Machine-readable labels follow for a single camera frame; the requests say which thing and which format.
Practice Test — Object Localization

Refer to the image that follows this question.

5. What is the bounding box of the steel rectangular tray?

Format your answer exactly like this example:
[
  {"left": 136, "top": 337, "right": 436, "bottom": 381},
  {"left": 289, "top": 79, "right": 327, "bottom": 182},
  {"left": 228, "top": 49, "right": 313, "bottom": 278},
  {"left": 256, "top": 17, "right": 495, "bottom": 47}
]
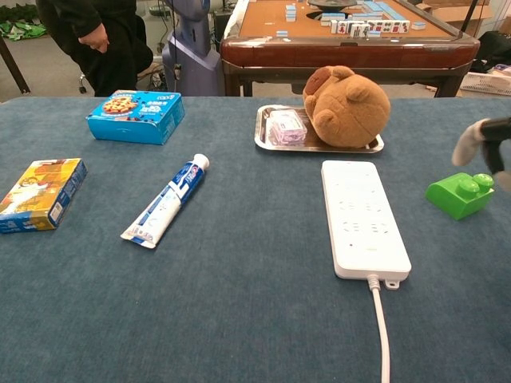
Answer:
[{"left": 254, "top": 104, "right": 385, "bottom": 154}]

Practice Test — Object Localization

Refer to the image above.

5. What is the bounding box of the person in black clothes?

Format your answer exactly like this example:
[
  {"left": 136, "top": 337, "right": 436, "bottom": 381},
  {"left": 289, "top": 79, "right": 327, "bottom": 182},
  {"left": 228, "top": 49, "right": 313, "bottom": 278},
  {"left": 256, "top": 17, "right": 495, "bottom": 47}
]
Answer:
[{"left": 35, "top": 0, "right": 155, "bottom": 97}]

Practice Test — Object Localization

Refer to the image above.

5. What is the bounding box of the white power strip cable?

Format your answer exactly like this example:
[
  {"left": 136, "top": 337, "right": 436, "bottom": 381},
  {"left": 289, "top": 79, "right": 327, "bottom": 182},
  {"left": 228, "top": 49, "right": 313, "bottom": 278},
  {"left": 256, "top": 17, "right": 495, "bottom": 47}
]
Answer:
[{"left": 366, "top": 274, "right": 391, "bottom": 383}]

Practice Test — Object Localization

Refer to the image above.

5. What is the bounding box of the blue felt table cloth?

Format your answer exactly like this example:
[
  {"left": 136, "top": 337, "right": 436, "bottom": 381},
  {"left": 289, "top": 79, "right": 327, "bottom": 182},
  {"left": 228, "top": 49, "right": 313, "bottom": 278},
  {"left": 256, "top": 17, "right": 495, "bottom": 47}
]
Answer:
[{"left": 0, "top": 95, "right": 511, "bottom": 383}]

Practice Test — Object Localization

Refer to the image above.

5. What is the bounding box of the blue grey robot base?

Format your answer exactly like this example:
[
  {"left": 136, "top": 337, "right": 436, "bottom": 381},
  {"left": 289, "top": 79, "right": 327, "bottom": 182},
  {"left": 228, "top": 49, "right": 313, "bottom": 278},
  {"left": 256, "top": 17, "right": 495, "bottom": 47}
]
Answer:
[{"left": 161, "top": 0, "right": 225, "bottom": 97}]

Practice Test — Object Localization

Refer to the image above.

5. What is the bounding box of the black table leg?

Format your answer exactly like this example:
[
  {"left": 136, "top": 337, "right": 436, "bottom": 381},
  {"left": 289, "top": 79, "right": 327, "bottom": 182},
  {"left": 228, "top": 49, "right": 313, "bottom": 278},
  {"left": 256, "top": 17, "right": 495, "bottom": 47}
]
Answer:
[{"left": 0, "top": 35, "right": 31, "bottom": 95}]

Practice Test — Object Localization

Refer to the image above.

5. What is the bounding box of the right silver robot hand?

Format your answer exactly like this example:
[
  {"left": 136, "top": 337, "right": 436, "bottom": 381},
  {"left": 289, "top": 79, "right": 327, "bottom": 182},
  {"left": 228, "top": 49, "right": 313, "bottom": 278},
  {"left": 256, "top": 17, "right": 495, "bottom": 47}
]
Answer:
[{"left": 451, "top": 116, "right": 511, "bottom": 187}]

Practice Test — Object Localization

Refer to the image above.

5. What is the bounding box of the yellow cartoon carton box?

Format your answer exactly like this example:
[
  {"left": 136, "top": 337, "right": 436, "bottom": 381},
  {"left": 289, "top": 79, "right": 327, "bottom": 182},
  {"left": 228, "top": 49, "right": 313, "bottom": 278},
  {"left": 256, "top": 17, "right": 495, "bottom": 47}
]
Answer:
[{"left": 0, "top": 157, "right": 89, "bottom": 235}]

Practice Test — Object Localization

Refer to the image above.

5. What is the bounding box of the brown capybara plush toy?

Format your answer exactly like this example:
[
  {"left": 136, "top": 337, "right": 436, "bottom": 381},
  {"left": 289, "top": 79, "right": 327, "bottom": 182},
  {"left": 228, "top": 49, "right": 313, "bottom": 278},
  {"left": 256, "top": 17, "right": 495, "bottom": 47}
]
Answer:
[{"left": 302, "top": 65, "right": 392, "bottom": 149}]

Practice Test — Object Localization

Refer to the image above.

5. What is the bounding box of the green toy building block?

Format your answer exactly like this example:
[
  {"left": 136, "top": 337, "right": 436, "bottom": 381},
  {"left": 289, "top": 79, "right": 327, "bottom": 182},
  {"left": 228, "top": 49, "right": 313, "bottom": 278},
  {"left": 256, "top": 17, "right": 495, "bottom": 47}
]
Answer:
[{"left": 425, "top": 172, "right": 495, "bottom": 221}]

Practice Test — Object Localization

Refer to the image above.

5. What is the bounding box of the black bag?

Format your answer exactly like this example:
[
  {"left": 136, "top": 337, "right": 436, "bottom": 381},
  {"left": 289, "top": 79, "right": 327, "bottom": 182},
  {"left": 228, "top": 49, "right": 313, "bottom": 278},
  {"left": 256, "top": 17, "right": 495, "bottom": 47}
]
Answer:
[{"left": 474, "top": 30, "right": 511, "bottom": 73}]

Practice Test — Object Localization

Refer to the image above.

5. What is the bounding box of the green leafy pile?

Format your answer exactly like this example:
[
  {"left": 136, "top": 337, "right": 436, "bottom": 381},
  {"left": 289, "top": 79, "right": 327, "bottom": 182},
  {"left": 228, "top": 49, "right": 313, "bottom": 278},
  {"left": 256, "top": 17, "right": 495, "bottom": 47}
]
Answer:
[{"left": 0, "top": 3, "right": 50, "bottom": 41}]

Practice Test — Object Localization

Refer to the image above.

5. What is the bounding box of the white power strip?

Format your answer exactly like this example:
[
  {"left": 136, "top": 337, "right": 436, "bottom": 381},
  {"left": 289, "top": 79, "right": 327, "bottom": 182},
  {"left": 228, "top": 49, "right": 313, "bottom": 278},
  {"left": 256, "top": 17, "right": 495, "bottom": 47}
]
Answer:
[{"left": 321, "top": 160, "right": 412, "bottom": 289}]

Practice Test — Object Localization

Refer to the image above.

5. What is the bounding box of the clear plastic clip box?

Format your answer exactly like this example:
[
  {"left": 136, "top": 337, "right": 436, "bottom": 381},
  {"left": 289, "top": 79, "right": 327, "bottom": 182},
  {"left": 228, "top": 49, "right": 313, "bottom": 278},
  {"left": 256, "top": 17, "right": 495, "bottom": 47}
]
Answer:
[{"left": 268, "top": 110, "right": 308, "bottom": 147}]

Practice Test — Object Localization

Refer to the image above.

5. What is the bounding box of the white plastic basket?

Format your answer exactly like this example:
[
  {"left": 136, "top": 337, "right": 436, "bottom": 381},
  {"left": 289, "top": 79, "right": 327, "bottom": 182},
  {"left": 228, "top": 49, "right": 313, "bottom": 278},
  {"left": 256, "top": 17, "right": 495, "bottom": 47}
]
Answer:
[{"left": 458, "top": 71, "right": 511, "bottom": 97}]

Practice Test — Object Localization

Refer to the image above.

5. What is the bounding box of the white blue toothpaste tube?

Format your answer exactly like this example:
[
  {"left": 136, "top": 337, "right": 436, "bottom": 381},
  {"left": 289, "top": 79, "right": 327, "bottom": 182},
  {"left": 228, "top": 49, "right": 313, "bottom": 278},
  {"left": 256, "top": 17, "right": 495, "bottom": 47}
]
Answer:
[{"left": 120, "top": 153, "right": 211, "bottom": 250}]

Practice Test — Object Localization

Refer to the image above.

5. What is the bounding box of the blue cookie box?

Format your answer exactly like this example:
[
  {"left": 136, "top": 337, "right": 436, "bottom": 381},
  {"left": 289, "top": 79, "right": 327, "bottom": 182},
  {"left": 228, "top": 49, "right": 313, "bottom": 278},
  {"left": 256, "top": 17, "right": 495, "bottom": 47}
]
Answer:
[{"left": 85, "top": 89, "right": 186, "bottom": 146}]

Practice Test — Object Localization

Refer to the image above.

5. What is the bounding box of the brown mahjong table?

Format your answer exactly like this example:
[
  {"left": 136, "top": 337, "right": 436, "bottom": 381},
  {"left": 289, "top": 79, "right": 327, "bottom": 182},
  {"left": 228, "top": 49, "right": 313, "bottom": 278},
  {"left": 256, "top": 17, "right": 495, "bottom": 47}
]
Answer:
[{"left": 220, "top": 0, "right": 481, "bottom": 98}]

